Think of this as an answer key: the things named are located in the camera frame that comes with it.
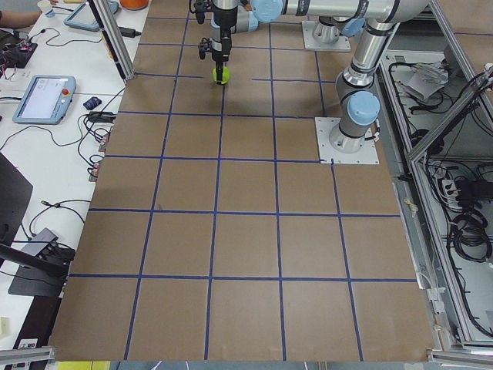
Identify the dark checkered pouch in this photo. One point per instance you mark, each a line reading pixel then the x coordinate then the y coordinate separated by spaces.
pixel 92 103

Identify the grey usb hub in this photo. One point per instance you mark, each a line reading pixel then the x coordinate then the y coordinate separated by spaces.
pixel 40 242

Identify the green apple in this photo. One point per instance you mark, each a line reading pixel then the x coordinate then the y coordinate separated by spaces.
pixel 221 76

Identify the aluminium frame post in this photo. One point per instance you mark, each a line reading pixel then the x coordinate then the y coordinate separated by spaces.
pixel 113 38

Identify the orange bucket with lid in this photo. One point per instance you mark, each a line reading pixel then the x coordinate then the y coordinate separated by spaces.
pixel 134 5

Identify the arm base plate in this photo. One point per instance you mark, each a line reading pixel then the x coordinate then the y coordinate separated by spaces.
pixel 321 37
pixel 336 148

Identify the blue teach pendant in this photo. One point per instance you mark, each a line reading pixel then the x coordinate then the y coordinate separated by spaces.
pixel 83 18
pixel 46 100

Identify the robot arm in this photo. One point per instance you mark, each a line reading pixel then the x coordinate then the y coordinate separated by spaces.
pixel 360 107
pixel 229 17

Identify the paper cup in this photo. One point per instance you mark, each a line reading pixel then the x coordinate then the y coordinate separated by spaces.
pixel 46 8

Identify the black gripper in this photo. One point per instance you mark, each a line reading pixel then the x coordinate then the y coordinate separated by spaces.
pixel 222 54

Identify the black monitor stand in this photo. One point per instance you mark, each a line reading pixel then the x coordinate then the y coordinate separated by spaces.
pixel 43 265

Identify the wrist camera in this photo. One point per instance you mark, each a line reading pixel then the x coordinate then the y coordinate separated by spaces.
pixel 204 47
pixel 199 8

